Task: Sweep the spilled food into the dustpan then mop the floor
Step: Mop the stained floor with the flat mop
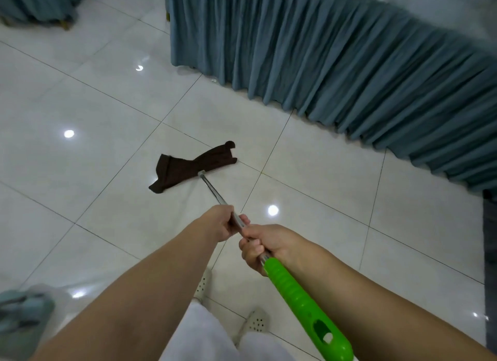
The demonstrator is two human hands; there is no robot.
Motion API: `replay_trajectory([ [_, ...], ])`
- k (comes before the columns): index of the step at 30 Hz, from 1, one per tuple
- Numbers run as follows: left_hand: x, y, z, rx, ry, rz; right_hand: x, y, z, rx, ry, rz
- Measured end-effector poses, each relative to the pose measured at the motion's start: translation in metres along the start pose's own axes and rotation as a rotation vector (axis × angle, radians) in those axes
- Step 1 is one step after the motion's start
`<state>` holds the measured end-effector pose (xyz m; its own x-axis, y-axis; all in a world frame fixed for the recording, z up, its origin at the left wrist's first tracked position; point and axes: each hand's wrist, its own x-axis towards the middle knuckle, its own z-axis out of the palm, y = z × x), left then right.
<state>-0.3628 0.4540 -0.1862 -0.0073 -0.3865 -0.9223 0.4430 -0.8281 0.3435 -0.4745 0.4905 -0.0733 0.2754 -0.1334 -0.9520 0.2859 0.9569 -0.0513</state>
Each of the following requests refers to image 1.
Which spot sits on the person's white perforated right shoe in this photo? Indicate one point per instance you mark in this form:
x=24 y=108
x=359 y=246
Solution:
x=254 y=324

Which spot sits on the person's white trousers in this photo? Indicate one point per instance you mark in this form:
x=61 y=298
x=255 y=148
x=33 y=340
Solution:
x=202 y=337

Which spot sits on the person's right thumb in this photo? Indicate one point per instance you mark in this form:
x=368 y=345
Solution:
x=258 y=230

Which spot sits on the person's right hand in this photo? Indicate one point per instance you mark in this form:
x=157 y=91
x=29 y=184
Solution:
x=277 y=242

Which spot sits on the brown mop cloth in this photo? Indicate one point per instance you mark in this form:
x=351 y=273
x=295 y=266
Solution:
x=176 y=170

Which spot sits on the pale blue cloth bundle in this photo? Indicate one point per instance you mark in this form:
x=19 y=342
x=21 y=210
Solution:
x=21 y=322

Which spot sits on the person's left forearm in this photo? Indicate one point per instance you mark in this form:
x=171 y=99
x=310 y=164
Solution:
x=147 y=294

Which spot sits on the long blue pleated table skirt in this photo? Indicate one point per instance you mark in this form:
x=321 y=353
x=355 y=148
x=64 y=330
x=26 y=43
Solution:
x=349 y=62

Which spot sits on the person's left hand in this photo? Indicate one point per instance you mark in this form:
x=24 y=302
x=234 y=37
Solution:
x=217 y=223

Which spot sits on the person's right forearm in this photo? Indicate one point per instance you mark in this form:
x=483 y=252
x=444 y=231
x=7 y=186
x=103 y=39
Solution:
x=372 y=314

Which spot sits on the person's white perforated left shoe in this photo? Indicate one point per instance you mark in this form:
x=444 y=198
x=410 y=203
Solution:
x=202 y=285

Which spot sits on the small blue pleated table skirt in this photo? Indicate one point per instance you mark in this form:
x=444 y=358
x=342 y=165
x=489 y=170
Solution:
x=35 y=1

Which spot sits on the person's white perforated shoe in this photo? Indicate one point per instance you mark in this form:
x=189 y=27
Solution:
x=202 y=285
x=254 y=324

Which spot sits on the clear plastic bag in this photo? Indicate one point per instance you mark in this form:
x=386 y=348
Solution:
x=66 y=302

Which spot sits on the person's left thumb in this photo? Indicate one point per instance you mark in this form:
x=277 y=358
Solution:
x=241 y=220

